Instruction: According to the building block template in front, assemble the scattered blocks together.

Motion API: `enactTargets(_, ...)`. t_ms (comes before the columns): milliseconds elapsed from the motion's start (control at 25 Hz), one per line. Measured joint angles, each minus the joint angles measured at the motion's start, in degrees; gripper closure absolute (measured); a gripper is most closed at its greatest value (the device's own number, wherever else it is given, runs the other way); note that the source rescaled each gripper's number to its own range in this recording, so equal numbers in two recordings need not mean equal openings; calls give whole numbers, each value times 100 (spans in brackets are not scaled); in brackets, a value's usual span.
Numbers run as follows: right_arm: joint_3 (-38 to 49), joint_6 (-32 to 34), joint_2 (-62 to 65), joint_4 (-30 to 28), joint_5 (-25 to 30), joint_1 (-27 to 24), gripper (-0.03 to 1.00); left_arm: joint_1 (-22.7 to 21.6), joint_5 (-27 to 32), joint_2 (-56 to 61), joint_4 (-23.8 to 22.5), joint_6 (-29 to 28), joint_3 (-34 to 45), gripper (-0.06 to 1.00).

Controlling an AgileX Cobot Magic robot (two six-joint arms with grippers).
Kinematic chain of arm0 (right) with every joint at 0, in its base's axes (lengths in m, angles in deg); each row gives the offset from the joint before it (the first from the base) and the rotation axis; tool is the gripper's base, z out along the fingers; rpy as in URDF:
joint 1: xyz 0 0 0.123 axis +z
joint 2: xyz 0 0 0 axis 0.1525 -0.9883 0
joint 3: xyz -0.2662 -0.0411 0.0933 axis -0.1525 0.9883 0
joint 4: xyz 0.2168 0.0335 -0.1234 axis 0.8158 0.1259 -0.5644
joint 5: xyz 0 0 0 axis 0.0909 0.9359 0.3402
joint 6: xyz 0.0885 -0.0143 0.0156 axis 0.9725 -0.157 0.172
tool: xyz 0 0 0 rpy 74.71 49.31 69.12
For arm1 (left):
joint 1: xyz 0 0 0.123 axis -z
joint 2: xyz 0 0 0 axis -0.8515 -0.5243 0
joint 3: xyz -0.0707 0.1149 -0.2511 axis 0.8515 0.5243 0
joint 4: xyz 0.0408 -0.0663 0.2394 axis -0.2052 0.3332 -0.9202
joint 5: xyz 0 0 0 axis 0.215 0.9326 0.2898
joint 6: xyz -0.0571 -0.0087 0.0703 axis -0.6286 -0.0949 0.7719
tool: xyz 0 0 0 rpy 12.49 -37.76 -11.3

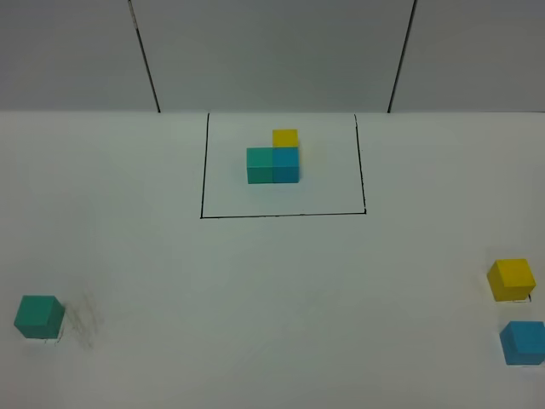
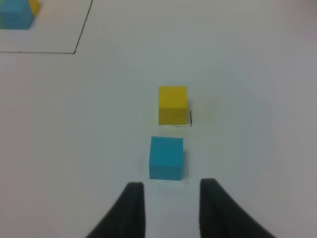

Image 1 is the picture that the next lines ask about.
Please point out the green template block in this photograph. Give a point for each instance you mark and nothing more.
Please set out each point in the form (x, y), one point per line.
(259, 165)

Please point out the yellow template block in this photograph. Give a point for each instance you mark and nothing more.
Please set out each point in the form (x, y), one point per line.
(285, 138)

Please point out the blue template block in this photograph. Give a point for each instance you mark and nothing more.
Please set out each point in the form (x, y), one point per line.
(286, 164)

